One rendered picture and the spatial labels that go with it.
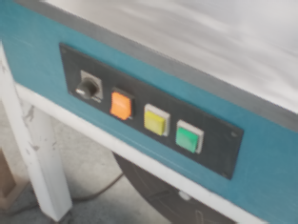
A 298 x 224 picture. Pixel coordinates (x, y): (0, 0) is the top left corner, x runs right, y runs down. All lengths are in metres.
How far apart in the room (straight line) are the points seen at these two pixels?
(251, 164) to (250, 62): 0.11
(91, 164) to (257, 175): 0.82
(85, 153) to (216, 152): 0.82
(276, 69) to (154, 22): 0.14
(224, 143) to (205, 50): 0.10
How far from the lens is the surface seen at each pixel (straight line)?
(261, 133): 0.45
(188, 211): 1.01
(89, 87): 0.55
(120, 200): 1.19
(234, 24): 0.50
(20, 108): 0.77
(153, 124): 0.51
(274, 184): 0.50
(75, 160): 1.28
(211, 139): 0.49
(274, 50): 0.47
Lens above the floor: 1.03
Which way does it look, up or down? 48 degrees down
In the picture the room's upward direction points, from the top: straight up
